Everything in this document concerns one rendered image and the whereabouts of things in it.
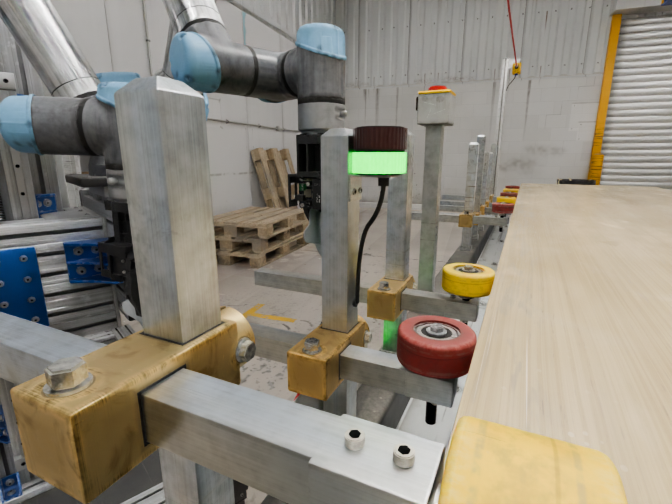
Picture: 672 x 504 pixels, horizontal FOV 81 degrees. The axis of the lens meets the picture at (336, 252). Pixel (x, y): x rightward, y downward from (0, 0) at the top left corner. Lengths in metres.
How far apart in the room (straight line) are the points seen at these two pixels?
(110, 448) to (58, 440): 0.02
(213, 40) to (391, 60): 8.00
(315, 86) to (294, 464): 0.53
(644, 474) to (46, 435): 0.33
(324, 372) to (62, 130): 0.45
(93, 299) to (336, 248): 0.72
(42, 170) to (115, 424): 1.01
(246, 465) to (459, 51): 8.36
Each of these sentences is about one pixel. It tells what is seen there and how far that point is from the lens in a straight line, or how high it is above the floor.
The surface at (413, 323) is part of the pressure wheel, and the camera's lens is 0.44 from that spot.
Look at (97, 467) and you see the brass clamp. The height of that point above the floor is 0.94.
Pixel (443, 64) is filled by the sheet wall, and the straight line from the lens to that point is 8.43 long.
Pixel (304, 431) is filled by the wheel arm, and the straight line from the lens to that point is 0.20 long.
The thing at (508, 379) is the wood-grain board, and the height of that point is 0.90.
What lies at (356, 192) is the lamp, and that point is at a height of 1.04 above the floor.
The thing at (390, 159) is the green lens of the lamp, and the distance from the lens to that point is 0.42.
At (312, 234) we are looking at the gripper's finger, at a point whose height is 0.95.
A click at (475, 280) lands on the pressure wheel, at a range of 0.63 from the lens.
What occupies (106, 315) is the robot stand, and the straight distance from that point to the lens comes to 1.08.
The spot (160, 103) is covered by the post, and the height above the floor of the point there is 1.11.
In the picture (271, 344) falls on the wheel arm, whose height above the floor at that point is 0.85.
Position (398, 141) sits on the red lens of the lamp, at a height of 1.10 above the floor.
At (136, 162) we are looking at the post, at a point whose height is 1.08.
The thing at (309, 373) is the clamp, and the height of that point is 0.85.
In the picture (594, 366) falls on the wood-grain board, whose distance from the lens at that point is 0.43.
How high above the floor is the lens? 1.08
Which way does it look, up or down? 14 degrees down
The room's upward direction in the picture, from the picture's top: straight up
